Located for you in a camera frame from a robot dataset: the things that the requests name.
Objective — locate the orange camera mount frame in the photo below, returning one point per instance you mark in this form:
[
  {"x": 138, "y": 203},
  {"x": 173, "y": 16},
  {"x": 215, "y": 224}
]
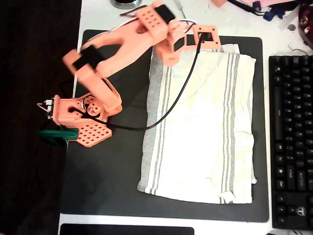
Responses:
[{"x": 215, "y": 36}]

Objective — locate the black keyboard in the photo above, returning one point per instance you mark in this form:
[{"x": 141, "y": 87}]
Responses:
[{"x": 293, "y": 147}]

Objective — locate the white striped towel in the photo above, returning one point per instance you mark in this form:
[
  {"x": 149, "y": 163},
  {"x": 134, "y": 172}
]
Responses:
[{"x": 200, "y": 122}]

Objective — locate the blue plastic object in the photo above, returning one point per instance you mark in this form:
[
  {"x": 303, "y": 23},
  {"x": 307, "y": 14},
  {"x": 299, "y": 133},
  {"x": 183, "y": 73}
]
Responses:
[{"x": 271, "y": 13}]

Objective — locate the orange block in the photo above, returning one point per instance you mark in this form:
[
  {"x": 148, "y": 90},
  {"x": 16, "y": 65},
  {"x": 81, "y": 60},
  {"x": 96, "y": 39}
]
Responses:
[{"x": 218, "y": 3}]

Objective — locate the black pen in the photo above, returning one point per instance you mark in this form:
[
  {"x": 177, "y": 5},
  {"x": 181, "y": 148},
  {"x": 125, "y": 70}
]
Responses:
[{"x": 244, "y": 7}]

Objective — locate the small controller board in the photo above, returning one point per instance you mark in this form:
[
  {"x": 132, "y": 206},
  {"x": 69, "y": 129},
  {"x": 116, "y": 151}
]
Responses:
[{"x": 48, "y": 107}]

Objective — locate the grey coin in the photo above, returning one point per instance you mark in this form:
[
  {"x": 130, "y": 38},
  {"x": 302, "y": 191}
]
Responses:
[{"x": 291, "y": 27}]

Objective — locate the dark red bowl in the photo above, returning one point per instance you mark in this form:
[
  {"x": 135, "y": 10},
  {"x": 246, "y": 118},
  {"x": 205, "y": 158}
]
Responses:
[{"x": 306, "y": 22}]

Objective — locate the white paper strip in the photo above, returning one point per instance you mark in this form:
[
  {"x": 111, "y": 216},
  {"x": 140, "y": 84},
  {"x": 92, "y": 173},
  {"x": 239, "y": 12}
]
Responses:
[{"x": 289, "y": 18}]

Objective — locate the small screwdriver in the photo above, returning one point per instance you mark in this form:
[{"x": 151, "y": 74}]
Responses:
[{"x": 179, "y": 6}]

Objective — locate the green table clamp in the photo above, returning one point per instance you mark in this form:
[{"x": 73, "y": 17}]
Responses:
[{"x": 56, "y": 137}]

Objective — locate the black desk mat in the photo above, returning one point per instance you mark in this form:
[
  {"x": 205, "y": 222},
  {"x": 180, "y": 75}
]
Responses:
[{"x": 110, "y": 171}]

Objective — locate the round metal object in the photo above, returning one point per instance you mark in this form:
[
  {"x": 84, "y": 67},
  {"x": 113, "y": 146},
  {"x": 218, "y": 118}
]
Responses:
[{"x": 126, "y": 4}]

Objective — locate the black flat slab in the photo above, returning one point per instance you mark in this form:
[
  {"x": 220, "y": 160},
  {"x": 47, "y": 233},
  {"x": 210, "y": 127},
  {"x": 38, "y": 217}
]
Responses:
[{"x": 127, "y": 230}]

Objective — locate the pink paper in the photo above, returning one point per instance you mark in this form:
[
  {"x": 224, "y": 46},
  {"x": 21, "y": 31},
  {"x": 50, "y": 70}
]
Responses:
[{"x": 271, "y": 2}]

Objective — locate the orange printed robot arm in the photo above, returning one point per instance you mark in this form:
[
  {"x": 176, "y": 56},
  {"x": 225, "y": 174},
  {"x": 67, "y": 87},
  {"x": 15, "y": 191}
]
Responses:
[{"x": 127, "y": 41}]

